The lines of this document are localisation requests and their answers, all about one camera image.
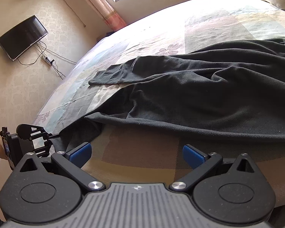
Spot dark grey trousers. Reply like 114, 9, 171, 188
53, 39, 285, 151

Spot pastel patchwork bed sheet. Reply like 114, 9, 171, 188
35, 0, 285, 206

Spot white power strip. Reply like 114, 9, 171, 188
41, 55, 54, 66

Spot black wall television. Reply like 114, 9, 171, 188
0, 15, 48, 61

